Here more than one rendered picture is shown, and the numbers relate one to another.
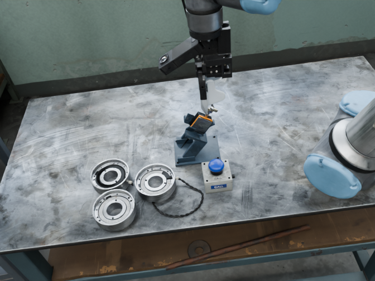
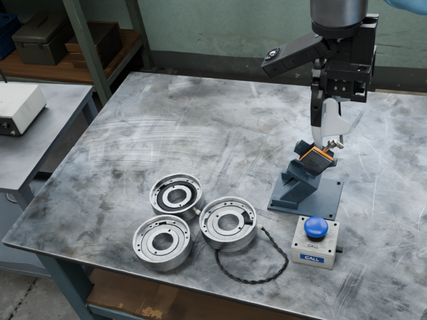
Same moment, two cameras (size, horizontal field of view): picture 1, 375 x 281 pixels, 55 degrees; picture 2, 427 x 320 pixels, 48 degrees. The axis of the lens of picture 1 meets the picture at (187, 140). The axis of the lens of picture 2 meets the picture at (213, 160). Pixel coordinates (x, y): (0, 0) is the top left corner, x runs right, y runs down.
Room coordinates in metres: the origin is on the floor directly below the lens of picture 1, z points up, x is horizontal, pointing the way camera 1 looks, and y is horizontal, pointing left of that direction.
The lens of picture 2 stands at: (0.09, -0.15, 1.52)
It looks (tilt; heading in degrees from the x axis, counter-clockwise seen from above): 44 degrees down; 26
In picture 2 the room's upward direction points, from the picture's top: 11 degrees counter-clockwise
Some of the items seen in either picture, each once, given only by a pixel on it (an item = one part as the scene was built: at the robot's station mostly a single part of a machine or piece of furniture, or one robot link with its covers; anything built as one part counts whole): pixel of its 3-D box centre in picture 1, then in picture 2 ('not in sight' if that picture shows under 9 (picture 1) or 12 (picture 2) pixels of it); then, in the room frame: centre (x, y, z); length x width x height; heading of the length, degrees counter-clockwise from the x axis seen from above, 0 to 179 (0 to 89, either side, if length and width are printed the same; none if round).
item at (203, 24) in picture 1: (204, 16); (338, 1); (0.71, -0.07, 1.21); 0.08 x 0.08 x 0.05
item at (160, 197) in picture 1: (155, 183); (229, 225); (0.59, 0.10, 0.82); 0.10 x 0.10 x 0.04
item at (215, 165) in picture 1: (216, 169); (316, 232); (0.59, -0.06, 0.85); 0.04 x 0.04 x 0.05
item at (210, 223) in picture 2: (155, 183); (229, 225); (0.59, 0.10, 0.82); 0.08 x 0.08 x 0.02
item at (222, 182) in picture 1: (219, 175); (318, 242); (0.59, -0.07, 0.82); 0.08 x 0.07 x 0.05; 90
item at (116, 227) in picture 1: (115, 211); (163, 244); (0.52, 0.20, 0.82); 0.10 x 0.10 x 0.04
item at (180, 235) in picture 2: (115, 211); (163, 244); (0.52, 0.20, 0.82); 0.08 x 0.08 x 0.02
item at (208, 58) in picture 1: (210, 50); (342, 55); (0.70, -0.08, 1.13); 0.09 x 0.08 x 0.12; 87
